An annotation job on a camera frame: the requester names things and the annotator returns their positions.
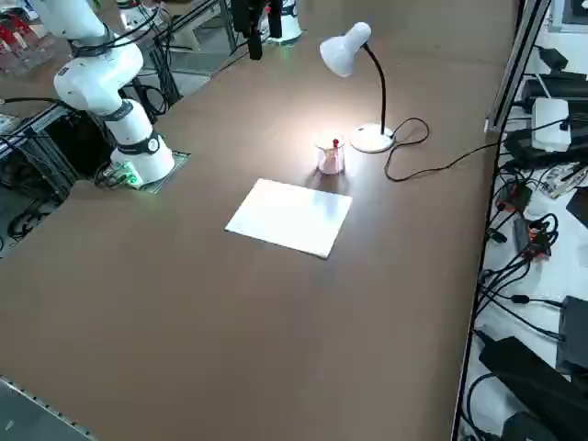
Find black frame rack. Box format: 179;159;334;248
0;103;117;206

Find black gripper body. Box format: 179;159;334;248
231;0;267;38

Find flat black box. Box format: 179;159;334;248
566;186;588;227

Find long black power brick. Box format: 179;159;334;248
478;336;588;441

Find clear cup with pink contents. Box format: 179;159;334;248
314;134;346;175

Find green lit foot connector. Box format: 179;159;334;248
108;160;144;190

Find grey hub with red ports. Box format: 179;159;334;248
517;215;560;261

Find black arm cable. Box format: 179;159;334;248
68;4;163;59

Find black box under power strip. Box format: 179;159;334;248
503;128;588;167

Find dark grey flat box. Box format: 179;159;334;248
555;295;588;376

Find aluminium frame post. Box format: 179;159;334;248
484;0;552;134

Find black hub with red ports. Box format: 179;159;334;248
497;180;534;213

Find white paper sheet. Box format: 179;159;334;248
224;177;354;261

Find black power adapter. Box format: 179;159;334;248
535;45;569;73

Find clear box with red items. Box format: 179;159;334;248
0;12;57;75

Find black lamp power cable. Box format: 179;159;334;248
384;118;501;183

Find colourful circuit boards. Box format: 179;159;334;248
541;164;588;199

